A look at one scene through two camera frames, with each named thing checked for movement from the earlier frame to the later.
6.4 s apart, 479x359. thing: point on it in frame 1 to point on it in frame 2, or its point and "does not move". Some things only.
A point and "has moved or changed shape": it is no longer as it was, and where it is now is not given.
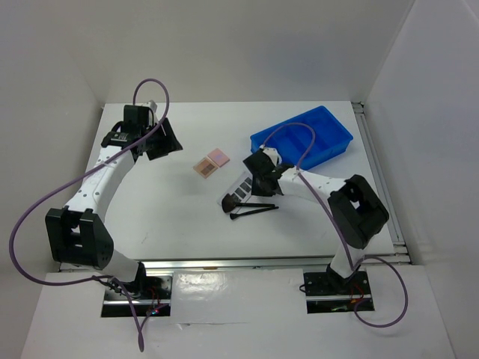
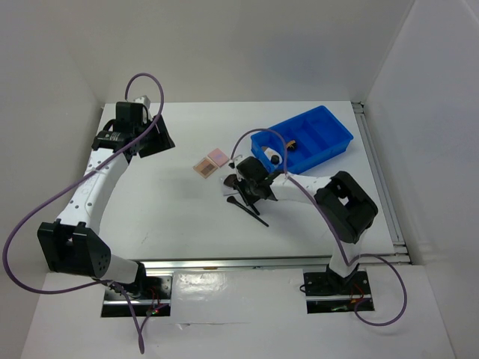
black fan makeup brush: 228,204 to 232,180
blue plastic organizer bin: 293,142 does not move
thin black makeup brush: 235,215 has moved or changed shape
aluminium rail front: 306,264 does not move
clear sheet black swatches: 241,191 has moved or changed shape
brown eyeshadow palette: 205,167 does not move
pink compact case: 218,157 does not move
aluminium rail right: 393,222 does not move
